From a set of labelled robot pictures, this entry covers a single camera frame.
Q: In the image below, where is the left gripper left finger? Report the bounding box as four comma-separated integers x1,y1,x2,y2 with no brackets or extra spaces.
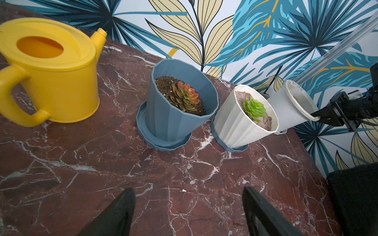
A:
79,188,136,236

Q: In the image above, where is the blue pot red succulent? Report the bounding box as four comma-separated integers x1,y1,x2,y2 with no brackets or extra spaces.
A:
136,59,219,151

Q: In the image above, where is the white ribbed pot green succulent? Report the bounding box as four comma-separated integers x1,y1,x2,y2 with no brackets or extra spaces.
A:
211,85,279,152

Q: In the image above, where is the yellow watering can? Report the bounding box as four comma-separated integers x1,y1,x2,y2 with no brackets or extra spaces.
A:
1,18,107,127

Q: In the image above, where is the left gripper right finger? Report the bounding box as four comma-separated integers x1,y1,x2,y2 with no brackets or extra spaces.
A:
242,186,303,236

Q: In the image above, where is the large white round pot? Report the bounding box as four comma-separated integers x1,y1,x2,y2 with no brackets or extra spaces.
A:
267,80,320,134

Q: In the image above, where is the right metal frame post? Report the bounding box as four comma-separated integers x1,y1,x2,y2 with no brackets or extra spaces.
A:
293,12,378,85

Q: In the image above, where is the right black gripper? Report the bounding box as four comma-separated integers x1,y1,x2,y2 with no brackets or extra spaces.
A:
311,64,378,131

